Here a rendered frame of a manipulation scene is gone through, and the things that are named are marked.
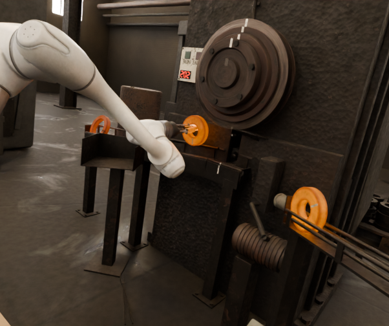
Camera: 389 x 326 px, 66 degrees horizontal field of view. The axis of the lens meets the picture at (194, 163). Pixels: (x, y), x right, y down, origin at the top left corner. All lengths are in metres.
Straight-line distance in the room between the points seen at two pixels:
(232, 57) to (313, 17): 0.37
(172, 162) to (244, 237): 0.41
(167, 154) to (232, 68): 0.44
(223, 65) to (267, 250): 0.76
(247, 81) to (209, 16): 0.58
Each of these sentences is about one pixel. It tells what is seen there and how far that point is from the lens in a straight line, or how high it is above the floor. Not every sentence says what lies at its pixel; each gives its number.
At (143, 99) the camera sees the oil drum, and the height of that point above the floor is 0.76.
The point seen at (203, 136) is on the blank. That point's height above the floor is 0.81.
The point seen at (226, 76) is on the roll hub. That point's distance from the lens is 1.29.
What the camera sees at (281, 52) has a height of 1.22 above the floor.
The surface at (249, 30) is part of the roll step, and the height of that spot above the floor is 1.30.
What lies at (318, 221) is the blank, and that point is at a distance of 1.03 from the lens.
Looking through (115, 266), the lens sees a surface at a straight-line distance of 1.82.
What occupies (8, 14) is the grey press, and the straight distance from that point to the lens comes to 3.55.
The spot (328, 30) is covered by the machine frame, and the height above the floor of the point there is 1.34.
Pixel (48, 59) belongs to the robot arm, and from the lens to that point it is 0.80.
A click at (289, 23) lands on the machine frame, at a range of 1.48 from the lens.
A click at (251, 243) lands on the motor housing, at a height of 0.50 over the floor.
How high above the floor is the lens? 1.05
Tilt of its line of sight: 15 degrees down
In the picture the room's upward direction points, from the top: 9 degrees clockwise
